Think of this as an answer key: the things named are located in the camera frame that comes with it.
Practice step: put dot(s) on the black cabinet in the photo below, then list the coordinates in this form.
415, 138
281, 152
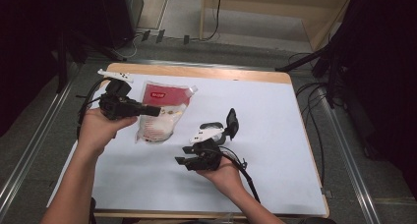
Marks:
121, 11

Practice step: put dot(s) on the black tripod stand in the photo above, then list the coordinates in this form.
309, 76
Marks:
314, 58

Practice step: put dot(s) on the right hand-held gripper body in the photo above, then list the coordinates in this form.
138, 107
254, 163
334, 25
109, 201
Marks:
203, 155

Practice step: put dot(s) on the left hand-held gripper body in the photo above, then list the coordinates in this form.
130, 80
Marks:
118, 104

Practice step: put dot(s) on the white table cover sheet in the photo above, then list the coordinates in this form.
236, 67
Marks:
262, 152

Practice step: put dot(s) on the clear pouch with red label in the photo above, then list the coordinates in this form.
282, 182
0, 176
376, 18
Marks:
160, 119

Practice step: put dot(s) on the person's right hand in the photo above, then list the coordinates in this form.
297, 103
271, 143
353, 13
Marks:
223, 176

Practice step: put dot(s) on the black curtain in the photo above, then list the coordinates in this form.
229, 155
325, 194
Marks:
387, 70
26, 37

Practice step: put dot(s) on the metal floor rail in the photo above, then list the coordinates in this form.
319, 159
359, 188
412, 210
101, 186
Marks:
350, 171
36, 145

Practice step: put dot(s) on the person's left hand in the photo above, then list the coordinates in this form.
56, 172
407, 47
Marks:
98, 129

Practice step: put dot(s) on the wooden frame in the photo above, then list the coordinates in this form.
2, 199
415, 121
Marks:
262, 8

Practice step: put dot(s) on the wooden table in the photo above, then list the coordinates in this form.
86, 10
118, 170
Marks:
203, 72

